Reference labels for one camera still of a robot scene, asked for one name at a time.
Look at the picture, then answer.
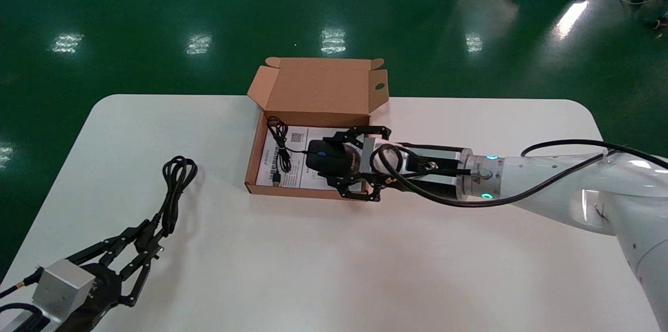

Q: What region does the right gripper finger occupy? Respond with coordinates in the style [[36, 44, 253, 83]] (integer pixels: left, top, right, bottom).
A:
[[326, 172, 383, 203], [323, 126, 392, 152]]

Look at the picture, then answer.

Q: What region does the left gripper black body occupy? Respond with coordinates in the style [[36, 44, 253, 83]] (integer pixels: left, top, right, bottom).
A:
[[52, 264, 124, 332]]

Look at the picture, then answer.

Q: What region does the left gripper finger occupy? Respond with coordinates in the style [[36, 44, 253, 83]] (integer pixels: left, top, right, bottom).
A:
[[65, 220, 152, 268], [118, 244, 167, 308]]

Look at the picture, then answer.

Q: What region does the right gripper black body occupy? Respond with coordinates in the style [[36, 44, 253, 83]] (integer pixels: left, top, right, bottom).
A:
[[360, 139, 464, 193]]

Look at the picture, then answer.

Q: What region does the black wired computer mouse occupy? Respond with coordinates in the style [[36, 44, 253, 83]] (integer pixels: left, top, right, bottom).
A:
[[266, 115, 361, 187]]

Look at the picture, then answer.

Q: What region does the brown cardboard storage box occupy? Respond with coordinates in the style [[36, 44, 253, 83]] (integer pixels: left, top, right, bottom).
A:
[[245, 57, 390, 201]]

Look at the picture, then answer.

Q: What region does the black power cord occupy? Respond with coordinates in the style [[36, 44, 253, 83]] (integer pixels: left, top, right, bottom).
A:
[[135, 156, 199, 257]]

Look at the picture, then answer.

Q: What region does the white printed instruction sheet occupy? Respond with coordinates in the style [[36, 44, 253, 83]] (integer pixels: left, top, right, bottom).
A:
[[255, 124, 366, 189]]

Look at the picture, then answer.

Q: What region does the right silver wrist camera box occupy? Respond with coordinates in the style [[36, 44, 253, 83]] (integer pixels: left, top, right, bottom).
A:
[[363, 136, 463, 187]]

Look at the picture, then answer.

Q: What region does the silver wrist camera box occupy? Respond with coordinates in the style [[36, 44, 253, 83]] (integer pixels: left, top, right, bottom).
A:
[[363, 136, 463, 187], [32, 258, 98, 321]]

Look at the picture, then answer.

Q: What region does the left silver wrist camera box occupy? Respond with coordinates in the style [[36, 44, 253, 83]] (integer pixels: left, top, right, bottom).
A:
[[32, 258, 98, 321]]

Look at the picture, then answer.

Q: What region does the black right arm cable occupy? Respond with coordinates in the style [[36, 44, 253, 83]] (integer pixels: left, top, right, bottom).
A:
[[375, 138, 668, 209]]

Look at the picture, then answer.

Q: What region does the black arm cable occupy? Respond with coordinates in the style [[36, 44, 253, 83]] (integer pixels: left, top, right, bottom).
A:
[[375, 138, 668, 209], [0, 268, 47, 332]]

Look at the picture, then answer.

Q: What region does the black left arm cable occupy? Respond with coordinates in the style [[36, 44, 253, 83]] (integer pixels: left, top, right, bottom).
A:
[[0, 268, 47, 332]]

